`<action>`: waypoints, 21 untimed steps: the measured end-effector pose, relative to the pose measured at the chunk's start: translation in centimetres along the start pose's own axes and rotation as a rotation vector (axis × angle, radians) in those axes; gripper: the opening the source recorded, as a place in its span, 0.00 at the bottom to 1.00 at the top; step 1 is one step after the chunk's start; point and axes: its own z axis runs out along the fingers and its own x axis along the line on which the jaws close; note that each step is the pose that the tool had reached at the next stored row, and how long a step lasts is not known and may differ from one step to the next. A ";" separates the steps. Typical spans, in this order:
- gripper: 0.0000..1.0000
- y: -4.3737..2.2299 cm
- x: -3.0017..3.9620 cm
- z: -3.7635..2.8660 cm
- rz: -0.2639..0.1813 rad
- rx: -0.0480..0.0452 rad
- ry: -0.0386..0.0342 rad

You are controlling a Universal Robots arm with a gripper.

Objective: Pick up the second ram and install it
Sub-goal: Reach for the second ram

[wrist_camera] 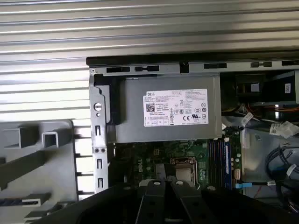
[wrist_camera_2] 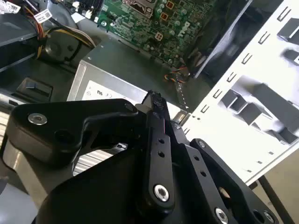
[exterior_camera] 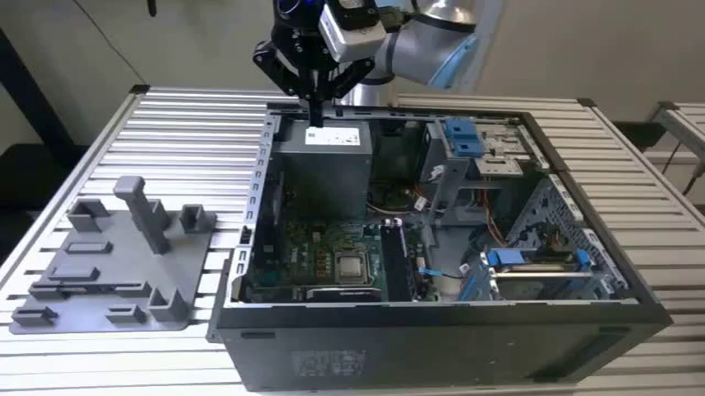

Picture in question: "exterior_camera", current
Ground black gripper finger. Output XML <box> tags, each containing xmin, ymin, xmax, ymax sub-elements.
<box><xmin>252</xmin><ymin>40</ymin><xmax>317</xmax><ymax>127</ymax></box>
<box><xmin>316</xmin><ymin>59</ymin><xmax>378</xmax><ymax>127</ymax></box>

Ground dark RAM stick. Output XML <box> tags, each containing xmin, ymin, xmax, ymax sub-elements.
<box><xmin>32</xmin><ymin>281</ymin><xmax>149</xmax><ymax>290</ymax></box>

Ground blue empty disk carrier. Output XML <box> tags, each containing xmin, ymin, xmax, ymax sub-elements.
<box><xmin>443</xmin><ymin>118</ymin><xmax>486</xmax><ymax>158</ymax></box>

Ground grey power supply unit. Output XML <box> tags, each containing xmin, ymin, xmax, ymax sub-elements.
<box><xmin>272</xmin><ymin>120</ymin><xmax>375</xmax><ymax>219</ymax></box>

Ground black round fan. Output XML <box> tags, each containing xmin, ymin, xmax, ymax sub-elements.
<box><xmin>368</xmin><ymin>183</ymin><xmax>419</xmax><ymax>214</ymax></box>

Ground silver metal drive cage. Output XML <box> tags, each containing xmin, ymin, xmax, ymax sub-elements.
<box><xmin>418</xmin><ymin>117</ymin><xmax>551</xmax><ymax>182</ymax></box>

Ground green motherboard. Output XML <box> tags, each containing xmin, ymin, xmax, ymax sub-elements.
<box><xmin>241</xmin><ymin>218</ymin><xmax>442</xmax><ymax>304</ymax></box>

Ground silver CPU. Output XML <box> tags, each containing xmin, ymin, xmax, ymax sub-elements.
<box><xmin>336</xmin><ymin>255</ymin><xmax>368</xmax><ymax>284</ymax></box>

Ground hard disk in blue carrier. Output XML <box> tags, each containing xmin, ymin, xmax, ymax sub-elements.
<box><xmin>478</xmin><ymin>247</ymin><xmax>599</xmax><ymax>302</ymax></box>

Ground black graphics card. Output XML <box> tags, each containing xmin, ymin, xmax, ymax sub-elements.
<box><xmin>291</xmin><ymin>286</ymin><xmax>387</xmax><ymax>304</ymax></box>

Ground black box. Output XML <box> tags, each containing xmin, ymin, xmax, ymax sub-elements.
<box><xmin>610</xmin><ymin>121</ymin><xmax>667</xmax><ymax>153</ymax></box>

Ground grey plastic parts rack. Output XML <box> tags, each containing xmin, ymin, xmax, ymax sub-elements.
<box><xmin>9</xmin><ymin>176</ymin><xmax>219</xmax><ymax>335</ymax></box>

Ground metal slat side table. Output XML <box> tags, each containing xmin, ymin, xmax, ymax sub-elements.
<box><xmin>643</xmin><ymin>101</ymin><xmax>705</xmax><ymax>166</ymax></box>

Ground black open PC case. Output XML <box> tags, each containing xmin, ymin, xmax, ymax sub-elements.
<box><xmin>205</xmin><ymin>101</ymin><xmax>674</xmax><ymax>393</ymax></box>

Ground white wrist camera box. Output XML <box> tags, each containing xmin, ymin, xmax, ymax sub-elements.
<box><xmin>317</xmin><ymin>0</ymin><xmax>387</xmax><ymax>64</ymax></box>

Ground thin black wall cable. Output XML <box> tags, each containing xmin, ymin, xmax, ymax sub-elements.
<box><xmin>81</xmin><ymin>0</ymin><xmax>145</xmax><ymax>87</ymax></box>

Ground orange wires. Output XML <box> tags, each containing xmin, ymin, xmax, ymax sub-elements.
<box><xmin>478</xmin><ymin>187</ymin><xmax>506</xmax><ymax>248</ymax></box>

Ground black wire with blue plug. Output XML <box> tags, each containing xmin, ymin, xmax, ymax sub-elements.
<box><xmin>418</xmin><ymin>266</ymin><xmax>475</xmax><ymax>281</ymax></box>

